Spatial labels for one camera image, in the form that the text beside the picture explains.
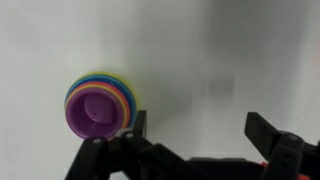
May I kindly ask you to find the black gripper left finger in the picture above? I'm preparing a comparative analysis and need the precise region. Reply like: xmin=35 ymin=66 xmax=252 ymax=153
xmin=64 ymin=109 xmax=192 ymax=180

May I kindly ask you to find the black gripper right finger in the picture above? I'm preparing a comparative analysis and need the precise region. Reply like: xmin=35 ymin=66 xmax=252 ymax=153
xmin=244 ymin=111 xmax=320 ymax=180

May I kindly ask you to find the small purple bowl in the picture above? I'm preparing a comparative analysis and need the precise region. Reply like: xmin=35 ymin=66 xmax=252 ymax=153
xmin=64 ymin=89 xmax=125 ymax=141

